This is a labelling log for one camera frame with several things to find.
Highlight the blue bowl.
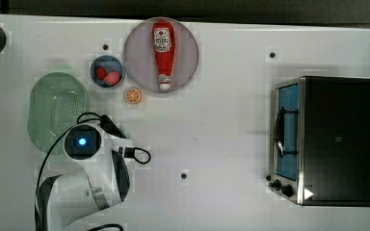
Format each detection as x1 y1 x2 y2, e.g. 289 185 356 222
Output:
90 55 124 89

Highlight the silver black toaster oven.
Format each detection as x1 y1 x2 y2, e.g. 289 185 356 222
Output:
266 76 370 207

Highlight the orange slice toy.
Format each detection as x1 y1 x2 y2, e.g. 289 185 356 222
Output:
124 88 143 104

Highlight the grey round plate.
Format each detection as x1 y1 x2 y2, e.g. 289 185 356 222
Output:
123 17 198 93

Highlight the green perforated colander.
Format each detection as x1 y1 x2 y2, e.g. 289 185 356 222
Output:
28 72 90 153

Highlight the red plush ketchup bottle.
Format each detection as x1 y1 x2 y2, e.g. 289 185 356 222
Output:
151 19 175 91

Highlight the pink plush fruit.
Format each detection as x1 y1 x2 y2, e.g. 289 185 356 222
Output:
103 71 121 87

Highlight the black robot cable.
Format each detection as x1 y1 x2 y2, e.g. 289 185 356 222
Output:
34 111 152 231

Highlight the red plush strawberry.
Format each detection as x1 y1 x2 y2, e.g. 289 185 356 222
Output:
95 66 107 80

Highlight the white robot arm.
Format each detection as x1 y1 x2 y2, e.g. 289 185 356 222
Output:
35 122 133 231

